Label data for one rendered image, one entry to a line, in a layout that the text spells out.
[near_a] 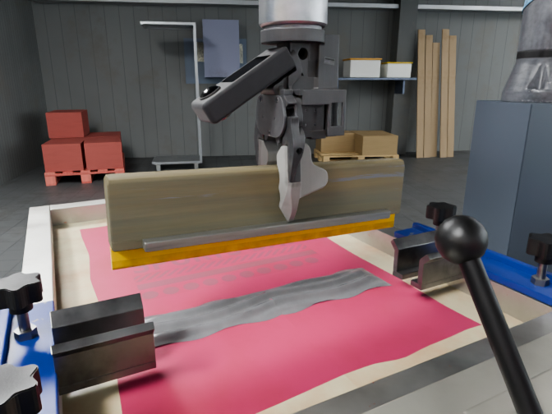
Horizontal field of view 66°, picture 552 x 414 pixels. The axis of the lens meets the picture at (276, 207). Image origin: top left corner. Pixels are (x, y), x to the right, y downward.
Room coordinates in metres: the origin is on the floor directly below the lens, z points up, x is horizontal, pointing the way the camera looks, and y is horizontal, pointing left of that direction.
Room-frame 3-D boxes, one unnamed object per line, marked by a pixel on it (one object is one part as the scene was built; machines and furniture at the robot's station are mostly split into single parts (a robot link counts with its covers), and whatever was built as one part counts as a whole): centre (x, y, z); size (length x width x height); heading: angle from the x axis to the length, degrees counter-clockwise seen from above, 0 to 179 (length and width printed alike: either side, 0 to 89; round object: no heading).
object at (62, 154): (5.98, 2.64, 0.42); 1.51 x 1.19 x 0.85; 8
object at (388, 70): (7.35, -1.95, 1.43); 0.43 x 0.35 x 0.24; 98
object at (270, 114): (0.51, -0.03, 1.23); 0.09 x 0.08 x 0.12; 117
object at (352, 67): (7.27, -1.38, 1.45); 0.52 x 0.43 x 0.29; 98
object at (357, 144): (7.01, -1.29, 0.22); 1.23 x 0.84 x 0.45; 98
